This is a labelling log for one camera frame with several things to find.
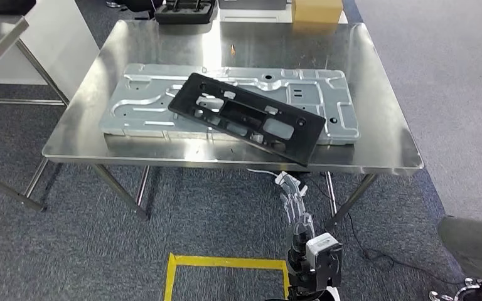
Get white table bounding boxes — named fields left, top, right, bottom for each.
left=218, top=0, right=349, bottom=24

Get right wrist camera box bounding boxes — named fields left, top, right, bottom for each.
left=306, top=232, right=344, bottom=292

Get black plastic plate bracket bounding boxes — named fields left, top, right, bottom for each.
left=167, top=72, right=327, bottom=168

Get yellow floor tape square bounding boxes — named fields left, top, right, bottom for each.
left=164, top=253, right=291, bottom=301

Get dark grey box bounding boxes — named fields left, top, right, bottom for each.
left=218, top=0, right=287, bottom=11

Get white cable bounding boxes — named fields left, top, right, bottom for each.
left=247, top=168, right=281, bottom=180

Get cardboard box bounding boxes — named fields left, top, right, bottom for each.
left=291, top=0, right=345, bottom=24

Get black floor cable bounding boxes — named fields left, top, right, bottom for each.
left=345, top=211, right=463, bottom=287

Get chrome swivel stool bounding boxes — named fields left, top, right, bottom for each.
left=429, top=277, right=482, bottom=301

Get white cabinet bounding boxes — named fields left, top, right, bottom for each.
left=0, top=0, right=100, bottom=100

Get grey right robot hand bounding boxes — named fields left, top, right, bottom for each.
left=275, top=171, right=316, bottom=242

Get person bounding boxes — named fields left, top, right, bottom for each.
left=437, top=216, right=482, bottom=283

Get stamped metal plate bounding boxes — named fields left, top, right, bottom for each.
left=99, top=62, right=362, bottom=147

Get black office chair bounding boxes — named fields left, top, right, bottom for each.
left=105, top=0, right=165, bottom=13

